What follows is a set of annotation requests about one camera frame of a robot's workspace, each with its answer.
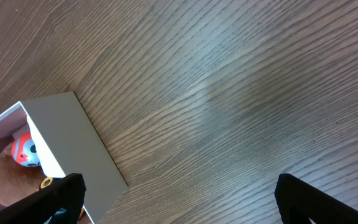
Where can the brown plush toy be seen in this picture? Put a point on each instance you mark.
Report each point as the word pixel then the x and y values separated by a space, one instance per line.
pixel 17 181

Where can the white cardboard box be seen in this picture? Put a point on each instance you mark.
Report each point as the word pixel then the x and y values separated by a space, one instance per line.
pixel 74 142

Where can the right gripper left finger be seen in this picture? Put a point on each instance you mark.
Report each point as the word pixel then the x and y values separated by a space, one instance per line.
pixel 60 202

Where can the red toy ball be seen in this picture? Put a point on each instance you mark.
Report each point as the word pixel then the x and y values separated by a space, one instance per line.
pixel 24 151

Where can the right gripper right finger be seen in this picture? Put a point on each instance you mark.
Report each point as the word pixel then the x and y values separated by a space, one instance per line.
pixel 299 202

